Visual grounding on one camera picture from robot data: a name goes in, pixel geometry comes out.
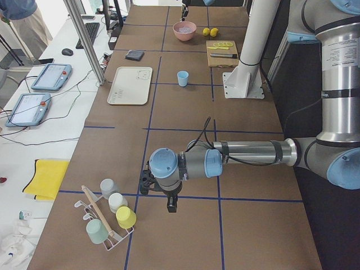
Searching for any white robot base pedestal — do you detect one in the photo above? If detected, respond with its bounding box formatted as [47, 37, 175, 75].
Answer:
[223, 0, 281, 99]

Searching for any yellow cup on rack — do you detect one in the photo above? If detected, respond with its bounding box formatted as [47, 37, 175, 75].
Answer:
[116, 206, 137, 229]

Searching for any light blue plastic cup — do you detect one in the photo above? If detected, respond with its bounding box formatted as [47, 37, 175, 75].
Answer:
[177, 70, 189, 87]

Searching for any white crumpled cloth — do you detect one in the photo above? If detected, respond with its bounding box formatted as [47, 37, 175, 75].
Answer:
[1, 220, 35, 269]

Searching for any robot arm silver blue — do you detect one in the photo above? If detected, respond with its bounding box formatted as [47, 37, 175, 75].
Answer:
[139, 1, 359, 213]

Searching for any folded grey cloth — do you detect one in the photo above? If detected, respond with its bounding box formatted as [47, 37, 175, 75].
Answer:
[125, 50, 145, 61]

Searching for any teach pendant far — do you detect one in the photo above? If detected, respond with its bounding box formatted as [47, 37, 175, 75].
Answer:
[31, 64, 72, 91]

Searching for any black keyboard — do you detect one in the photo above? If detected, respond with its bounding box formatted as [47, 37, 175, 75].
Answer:
[75, 22, 100, 49]

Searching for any white cup on rack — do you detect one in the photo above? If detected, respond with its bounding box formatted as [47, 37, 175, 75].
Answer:
[108, 192, 128, 214]

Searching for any cream bear serving tray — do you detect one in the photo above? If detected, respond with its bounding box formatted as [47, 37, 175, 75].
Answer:
[107, 66, 152, 105]

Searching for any teach pendant near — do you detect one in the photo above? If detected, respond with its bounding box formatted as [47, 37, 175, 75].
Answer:
[5, 93, 51, 127]

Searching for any black computer mouse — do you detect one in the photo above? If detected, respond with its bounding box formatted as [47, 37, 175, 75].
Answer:
[61, 48, 74, 56]

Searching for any lemon slices row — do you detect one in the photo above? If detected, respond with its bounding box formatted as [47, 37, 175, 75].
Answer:
[213, 42, 233, 49]

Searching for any grey cup on rack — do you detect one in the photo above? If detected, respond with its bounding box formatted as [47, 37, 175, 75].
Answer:
[100, 178, 120, 200]

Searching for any aluminium frame post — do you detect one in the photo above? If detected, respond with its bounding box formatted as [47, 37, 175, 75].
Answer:
[64, 0, 105, 86]

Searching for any wooden cutting board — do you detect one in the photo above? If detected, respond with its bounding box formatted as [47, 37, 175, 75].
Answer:
[206, 40, 239, 68]

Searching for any teach pendant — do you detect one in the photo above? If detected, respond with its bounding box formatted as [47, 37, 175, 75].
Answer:
[31, 64, 72, 91]
[5, 93, 51, 127]

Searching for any white wire cup rack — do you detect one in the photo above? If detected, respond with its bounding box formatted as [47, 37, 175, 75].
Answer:
[74, 185, 134, 251]

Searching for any steel muddler black tip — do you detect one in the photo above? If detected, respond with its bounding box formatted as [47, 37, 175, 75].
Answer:
[210, 53, 237, 59]

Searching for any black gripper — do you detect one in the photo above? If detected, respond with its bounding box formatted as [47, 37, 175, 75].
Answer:
[157, 178, 182, 212]

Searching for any green cup on rack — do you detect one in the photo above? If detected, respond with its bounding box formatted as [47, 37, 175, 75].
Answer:
[86, 219, 109, 244]

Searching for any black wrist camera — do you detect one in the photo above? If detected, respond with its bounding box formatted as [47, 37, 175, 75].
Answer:
[139, 161, 157, 195]

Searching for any yellow lemon near bowl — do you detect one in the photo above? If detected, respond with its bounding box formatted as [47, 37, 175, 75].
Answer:
[202, 28, 210, 37]

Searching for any yellow lemon far one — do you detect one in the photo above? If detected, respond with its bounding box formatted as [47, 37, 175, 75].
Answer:
[210, 28, 219, 37]

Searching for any yellow folded towel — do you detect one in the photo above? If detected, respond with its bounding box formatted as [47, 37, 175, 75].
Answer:
[22, 159, 69, 201]

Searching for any pink bowl of ice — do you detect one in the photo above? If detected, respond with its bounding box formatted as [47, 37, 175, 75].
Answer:
[173, 21, 197, 42]

